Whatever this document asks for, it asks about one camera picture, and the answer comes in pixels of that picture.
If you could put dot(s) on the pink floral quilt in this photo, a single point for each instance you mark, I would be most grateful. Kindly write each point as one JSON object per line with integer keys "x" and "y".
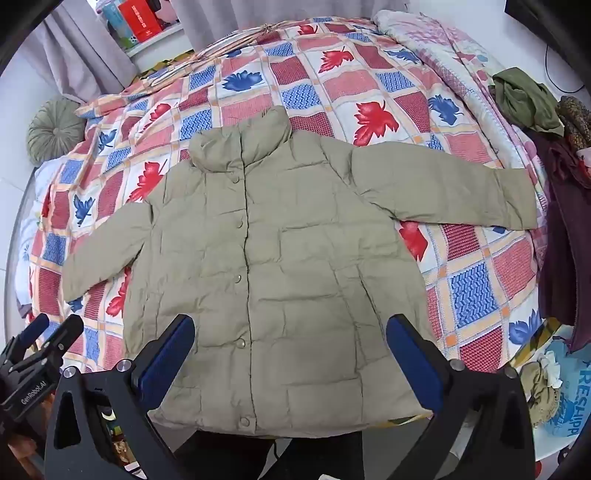
{"x": 438, "y": 37}

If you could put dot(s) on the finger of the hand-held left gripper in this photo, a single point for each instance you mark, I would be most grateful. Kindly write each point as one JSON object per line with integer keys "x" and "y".
{"x": 30, "y": 330}
{"x": 64, "y": 337}

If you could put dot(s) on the leaf print checked quilt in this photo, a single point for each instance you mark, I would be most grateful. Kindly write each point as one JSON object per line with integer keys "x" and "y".
{"x": 475, "y": 286}

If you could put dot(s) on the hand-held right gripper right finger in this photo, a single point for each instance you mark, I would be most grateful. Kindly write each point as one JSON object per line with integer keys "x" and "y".
{"x": 415, "y": 364}

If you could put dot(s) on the brown patterned cloth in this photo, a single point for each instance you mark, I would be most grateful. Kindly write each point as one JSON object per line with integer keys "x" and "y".
{"x": 575, "y": 120}

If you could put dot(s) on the white windowsill shelf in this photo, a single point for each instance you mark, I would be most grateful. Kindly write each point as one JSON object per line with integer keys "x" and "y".
{"x": 157, "y": 46}

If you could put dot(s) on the dark olive cloth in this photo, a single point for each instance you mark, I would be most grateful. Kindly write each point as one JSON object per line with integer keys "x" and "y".
{"x": 521, "y": 97}

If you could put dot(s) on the red box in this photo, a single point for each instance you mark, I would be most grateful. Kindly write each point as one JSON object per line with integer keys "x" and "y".
{"x": 141, "y": 18}

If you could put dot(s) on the green yellow patterned sheet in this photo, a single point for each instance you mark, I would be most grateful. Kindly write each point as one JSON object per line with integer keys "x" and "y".
{"x": 161, "y": 67}

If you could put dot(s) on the blue plastic bag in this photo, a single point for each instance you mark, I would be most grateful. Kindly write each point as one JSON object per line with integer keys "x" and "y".
{"x": 572, "y": 383}

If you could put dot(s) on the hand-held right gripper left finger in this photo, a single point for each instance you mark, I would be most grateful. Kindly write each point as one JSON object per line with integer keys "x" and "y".
{"x": 168, "y": 355}

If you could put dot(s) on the blue carton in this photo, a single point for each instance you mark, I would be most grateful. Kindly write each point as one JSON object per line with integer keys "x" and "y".
{"x": 117, "y": 23}

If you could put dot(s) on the grey curtain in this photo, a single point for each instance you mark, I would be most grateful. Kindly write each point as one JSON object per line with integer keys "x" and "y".
{"x": 83, "y": 50}
{"x": 258, "y": 11}

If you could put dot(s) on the striped bundled cloth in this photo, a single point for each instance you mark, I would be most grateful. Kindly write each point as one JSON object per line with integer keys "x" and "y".
{"x": 258, "y": 34}

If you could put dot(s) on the olive green puffer jacket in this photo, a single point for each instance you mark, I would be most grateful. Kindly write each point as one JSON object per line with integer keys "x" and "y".
{"x": 300, "y": 277}

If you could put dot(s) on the round green pleated cushion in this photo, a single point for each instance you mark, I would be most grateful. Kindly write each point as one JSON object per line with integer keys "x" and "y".
{"x": 55, "y": 131}

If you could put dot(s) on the beige crumpled cloth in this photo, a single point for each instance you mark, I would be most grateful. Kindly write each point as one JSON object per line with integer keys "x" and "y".
{"x": 538, "y": 387}

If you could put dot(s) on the maroon garment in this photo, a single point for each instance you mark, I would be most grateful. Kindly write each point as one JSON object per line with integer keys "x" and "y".
{"x": 568, "y": 240}

